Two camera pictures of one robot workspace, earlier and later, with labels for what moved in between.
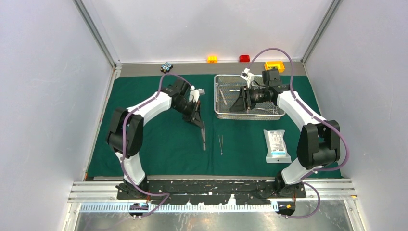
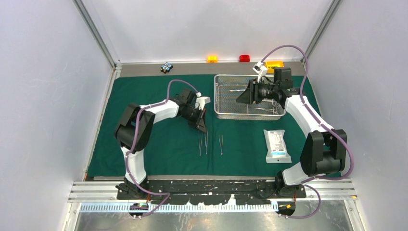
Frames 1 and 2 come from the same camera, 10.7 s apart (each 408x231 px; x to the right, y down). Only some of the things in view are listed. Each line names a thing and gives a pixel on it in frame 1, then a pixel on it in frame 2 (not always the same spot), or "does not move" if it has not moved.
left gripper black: (190, 118) does not move
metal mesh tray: (226, 88) does not move
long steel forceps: (203, 135) -> (201, 142)
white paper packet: (276, 151) does not move
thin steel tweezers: (221, 144) does not move
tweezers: (225, 102) -> (206, 141)
